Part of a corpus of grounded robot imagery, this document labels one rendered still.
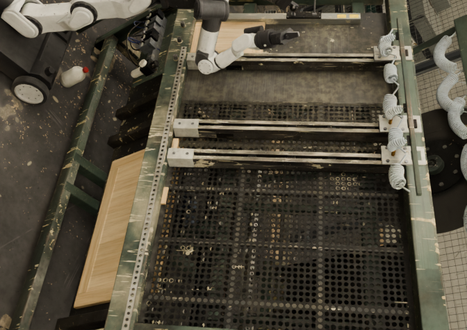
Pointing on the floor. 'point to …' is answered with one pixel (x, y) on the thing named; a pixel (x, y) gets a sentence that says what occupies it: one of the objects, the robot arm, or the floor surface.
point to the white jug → (73, 76)
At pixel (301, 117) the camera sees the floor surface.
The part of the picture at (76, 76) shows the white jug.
